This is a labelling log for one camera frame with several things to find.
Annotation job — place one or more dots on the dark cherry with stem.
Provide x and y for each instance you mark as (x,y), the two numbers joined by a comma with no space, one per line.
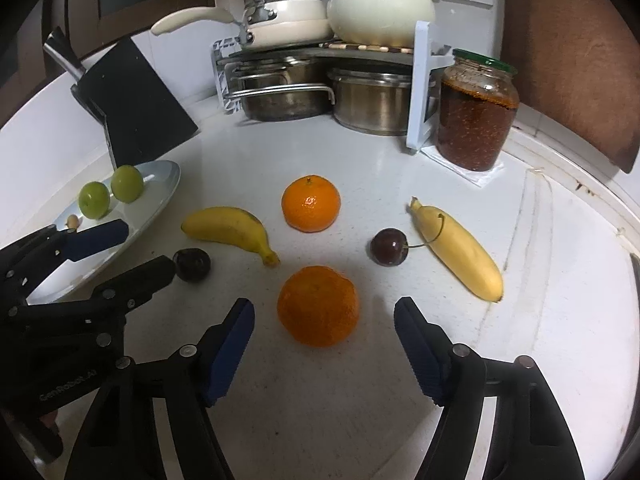
(389,247)

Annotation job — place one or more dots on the white folded paper towel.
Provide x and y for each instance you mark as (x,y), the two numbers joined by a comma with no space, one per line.
(480,176)

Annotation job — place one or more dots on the person's left hand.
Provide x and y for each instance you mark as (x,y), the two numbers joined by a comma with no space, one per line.
(48,419)

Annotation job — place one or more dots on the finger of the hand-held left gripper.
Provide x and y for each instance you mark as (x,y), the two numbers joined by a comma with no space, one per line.
(97,240)
(145,277)

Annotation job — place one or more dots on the white grey pot rack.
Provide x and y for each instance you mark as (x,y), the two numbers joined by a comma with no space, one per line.
(419,90)

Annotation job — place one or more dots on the wooden trivet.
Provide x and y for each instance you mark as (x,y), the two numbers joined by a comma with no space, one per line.
(370,48)

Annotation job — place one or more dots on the brown wooden cutting board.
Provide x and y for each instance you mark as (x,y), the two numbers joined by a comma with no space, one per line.
(575,60)

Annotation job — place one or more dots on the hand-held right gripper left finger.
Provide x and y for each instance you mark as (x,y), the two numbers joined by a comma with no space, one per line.
(232,345)

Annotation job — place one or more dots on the steel stockpot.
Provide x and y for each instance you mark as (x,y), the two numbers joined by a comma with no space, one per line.
(372,102)

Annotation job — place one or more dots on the black knife block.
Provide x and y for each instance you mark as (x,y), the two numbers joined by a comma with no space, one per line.
(135,105)

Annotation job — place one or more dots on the straight yellow banana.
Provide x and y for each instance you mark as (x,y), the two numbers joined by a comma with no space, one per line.
(460,255)

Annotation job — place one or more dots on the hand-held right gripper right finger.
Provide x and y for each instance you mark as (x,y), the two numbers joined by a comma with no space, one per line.
(420,345)

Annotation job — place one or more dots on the light blue oval plate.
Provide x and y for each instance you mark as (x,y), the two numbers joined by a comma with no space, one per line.
(155,180)

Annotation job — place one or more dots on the glass jar green lid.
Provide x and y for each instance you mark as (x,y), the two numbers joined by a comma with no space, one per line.
(475,115)

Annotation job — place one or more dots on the orange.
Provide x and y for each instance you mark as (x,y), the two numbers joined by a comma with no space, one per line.
(311,203)
(318,306)

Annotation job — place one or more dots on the curved yellow banana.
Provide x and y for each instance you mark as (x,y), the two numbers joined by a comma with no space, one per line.
(227,230)

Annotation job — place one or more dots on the cream lidded round pot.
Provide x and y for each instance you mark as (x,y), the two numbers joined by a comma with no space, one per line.
(380,5)

